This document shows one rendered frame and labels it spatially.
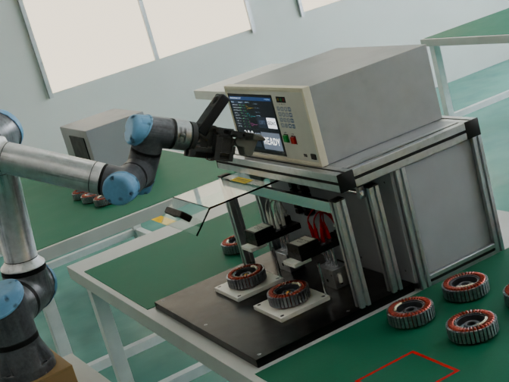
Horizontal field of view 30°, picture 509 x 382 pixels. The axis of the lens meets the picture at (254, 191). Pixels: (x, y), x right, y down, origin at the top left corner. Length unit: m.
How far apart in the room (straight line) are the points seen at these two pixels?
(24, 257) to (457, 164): 1.13
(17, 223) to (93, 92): 4.75
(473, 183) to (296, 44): 5.47
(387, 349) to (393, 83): 0.69
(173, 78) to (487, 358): 5.60
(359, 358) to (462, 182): 0.58
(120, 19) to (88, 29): 0.26
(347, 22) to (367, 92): 5.75
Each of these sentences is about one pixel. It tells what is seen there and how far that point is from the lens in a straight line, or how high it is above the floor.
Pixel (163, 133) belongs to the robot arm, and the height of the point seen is 1.31.
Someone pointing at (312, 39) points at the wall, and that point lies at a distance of 7.97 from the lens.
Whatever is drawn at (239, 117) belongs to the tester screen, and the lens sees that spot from 2.67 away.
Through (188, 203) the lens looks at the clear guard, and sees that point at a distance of 2.58.
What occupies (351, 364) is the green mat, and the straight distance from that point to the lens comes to 2.15.
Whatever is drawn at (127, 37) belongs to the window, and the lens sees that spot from 7.26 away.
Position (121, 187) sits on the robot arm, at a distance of 2.16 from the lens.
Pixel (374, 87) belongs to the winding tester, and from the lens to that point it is 2.43.
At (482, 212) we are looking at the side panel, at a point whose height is 0.87.
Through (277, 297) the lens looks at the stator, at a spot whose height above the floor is 0.82.
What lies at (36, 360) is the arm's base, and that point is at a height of 0.85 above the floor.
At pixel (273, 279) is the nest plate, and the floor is 0.78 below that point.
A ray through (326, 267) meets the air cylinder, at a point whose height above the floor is 0.82.
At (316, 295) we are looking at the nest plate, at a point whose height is 0.78.
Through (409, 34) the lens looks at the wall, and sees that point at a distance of 8.52.
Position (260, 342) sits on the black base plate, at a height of 0.77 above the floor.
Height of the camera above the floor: 1.69
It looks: 15 degrees down
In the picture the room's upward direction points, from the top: 15 degrees counter-clockwise
